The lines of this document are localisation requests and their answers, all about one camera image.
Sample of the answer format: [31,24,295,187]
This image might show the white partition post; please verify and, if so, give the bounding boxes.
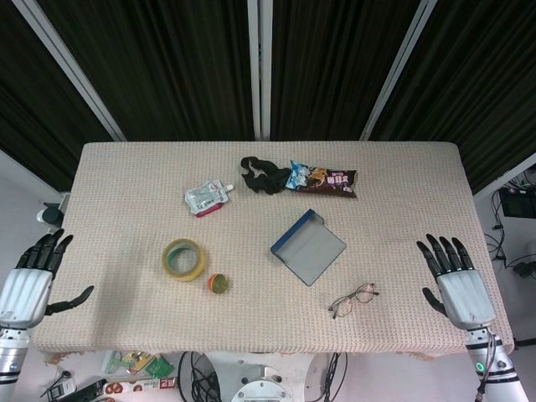
[246,0,263,142]
[472,152,536,197]
[11,0,126,142]
[259,0,274,142]
[358,0,439,142]

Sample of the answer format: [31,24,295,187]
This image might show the brown blue snack bag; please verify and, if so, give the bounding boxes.
[284,159,358,198]

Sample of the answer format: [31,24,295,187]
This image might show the beige woven tablecloth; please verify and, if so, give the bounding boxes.
[31,141,516,362]

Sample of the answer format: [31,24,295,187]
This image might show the round white robot base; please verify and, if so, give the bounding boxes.
[230,363,295,402]

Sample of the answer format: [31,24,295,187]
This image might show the wire-frame eyeglasses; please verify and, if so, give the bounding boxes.
[327,282,378,320]

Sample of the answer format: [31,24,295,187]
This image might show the black handheld device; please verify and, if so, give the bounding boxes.
[40,378,108,402]

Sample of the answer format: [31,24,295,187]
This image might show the green white packet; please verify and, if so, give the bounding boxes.
[101,350,146,374]

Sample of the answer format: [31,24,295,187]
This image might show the black crumpled cloth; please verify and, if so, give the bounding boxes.
[240,155,292,197]

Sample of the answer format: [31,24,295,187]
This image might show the red white flat box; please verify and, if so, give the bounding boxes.
[103,378,178,395]

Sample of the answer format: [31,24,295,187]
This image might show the grey blue-edged box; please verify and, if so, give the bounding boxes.
[270,208,348,288]

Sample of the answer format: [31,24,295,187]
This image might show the grey dark round caster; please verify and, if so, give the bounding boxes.
[36,202,70,226]

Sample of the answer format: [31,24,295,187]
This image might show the yellowish clear tape roll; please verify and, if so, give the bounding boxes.
[162,238,208,283]

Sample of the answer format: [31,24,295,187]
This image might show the orange green small ball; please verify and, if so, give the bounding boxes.
[207,273,230,296]

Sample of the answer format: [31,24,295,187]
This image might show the silver red drink pouch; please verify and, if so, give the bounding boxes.
[184,178,236,219]

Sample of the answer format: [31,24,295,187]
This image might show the black floor cable bundle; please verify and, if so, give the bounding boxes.
[178,351,224,402]

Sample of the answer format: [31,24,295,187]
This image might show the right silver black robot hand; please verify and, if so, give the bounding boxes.
[415,233,497,332]

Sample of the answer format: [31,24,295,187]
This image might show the dark curtain panel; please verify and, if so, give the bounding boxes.
[36,0,256,143]
[371,0,536,194]
[0,0,115,192]
[271,0,425,142]

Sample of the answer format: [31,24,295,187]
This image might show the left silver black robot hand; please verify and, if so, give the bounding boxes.
[0,228,95,330]

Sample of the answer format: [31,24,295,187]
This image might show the green circuit board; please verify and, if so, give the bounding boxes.
[143,355,175,379]

